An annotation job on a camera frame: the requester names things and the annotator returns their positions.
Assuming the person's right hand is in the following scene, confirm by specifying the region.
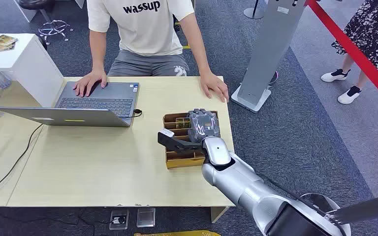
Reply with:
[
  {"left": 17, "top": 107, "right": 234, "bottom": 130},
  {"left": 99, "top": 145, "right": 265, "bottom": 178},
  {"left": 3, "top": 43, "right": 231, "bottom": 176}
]
[{"left": 72, "top": 69, "right": 108, "bottom": 98}]

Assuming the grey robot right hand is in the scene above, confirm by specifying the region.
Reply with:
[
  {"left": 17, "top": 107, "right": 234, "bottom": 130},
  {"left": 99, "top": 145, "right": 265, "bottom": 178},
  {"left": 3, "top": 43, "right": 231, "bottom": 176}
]
[{"left": 187, "top": 109, "right": 221, "bottom": 144}]

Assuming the person's left hand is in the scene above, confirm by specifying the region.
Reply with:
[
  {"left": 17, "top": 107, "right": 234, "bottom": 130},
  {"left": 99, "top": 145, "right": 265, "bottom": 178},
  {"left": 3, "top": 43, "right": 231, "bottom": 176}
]
[{"left": 199, "top": 71, "right": 229, "bottom": 103}]

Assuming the wooden slotted card holder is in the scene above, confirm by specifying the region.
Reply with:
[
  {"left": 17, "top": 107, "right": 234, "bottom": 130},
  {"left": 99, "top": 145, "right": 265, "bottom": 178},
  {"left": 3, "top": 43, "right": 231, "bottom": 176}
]
[{"left": 162, "top": 111, "right": 219, "bottom": 169}]

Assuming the seated person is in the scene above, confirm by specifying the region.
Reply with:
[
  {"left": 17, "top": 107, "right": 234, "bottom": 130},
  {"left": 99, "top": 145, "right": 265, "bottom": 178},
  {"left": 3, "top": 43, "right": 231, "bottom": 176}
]
[{"left": 72, "top": 0, "right": 229, "bottom": 103}]

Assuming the standing person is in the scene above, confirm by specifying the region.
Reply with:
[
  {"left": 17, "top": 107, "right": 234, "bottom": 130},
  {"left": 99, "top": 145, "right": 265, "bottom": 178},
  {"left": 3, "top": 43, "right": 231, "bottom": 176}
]
[{"left": 320, "top": 0, "right": 378, "bottom": 105}]

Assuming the grey laptop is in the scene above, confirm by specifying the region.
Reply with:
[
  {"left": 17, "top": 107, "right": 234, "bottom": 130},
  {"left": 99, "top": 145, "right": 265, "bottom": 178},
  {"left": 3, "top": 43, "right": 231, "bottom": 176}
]
[{"left": 0, "top": 81, "right": 141, "bottom": 128}]

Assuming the white cabinet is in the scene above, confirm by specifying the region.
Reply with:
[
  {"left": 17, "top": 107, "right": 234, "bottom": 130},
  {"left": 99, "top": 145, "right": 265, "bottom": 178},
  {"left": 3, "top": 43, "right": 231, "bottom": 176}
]
[{"left": 0, "top": 33, "right": 65, "bottom": 108}]

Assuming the black office chair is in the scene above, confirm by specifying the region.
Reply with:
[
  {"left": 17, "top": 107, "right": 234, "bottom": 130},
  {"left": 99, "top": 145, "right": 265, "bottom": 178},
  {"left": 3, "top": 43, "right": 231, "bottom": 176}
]
[{"left": 18, "top": 0, "right": 74, "bottom": 46}]

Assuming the grey kiosk stand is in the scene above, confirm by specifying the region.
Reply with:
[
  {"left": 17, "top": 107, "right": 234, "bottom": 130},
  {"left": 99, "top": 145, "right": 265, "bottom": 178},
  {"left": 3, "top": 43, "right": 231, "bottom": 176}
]
[{"left": 230, "top": 0, "right": 307, "bottom": 114}]

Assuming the round stanchion base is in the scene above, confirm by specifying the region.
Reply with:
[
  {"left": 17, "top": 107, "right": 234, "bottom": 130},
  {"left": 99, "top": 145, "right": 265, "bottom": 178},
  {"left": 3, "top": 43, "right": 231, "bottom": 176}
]
[{"left": 243, "top": 0, "right": 269, "bottom": 20}]

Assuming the light wooden desk leg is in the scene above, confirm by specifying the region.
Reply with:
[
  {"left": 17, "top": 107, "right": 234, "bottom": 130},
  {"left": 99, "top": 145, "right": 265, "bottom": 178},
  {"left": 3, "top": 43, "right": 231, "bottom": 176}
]
[{"left": 210, "top": 206, "right": 230, "bottom": 224}]

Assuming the metal floor plate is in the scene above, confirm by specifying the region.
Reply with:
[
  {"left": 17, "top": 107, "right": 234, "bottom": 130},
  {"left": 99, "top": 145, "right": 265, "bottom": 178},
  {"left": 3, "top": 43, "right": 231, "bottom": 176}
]
[{"left": 136, "top": 207, "right": 157, "bottom": 228}]

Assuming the yellow floor object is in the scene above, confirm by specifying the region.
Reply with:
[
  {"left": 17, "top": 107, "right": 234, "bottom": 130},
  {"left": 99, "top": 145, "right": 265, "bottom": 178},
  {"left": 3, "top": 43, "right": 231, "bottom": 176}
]
[{"left": 133, "top": 230, "right": 222, "bottom": 236}]

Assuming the floor power outlet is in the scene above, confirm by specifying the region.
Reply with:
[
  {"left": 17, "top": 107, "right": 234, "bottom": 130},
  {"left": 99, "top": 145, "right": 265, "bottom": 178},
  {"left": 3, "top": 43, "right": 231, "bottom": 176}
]
[{"left": 108, "top": 208, "right": 130, "bottom": 231}]

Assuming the red barrier belt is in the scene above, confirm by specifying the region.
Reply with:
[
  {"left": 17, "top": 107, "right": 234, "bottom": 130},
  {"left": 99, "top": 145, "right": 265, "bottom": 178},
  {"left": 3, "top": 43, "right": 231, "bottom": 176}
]
[{"left": 306, "top": 0, "right": 378, "bottom": 112}]

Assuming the dark metal robot bar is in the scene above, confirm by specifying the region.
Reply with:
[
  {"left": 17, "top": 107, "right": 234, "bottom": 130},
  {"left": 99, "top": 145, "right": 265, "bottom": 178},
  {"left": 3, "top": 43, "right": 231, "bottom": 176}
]
[{"left": 325, "top": 192, "right": 378, "bottom": 226}]

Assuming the black laptop plug cable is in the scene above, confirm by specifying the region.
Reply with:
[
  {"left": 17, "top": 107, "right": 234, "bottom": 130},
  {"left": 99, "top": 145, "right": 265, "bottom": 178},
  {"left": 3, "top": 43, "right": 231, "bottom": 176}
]
[{"left": 120, "top": 109, "right": 143, "bottom": 120}]

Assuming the long black power cable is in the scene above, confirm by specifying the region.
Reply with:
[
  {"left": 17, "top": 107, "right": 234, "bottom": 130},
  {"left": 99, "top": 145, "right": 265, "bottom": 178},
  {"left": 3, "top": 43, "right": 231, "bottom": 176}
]
[{"left": 0, "top": 123, "right": 44, "bottom": 203}]

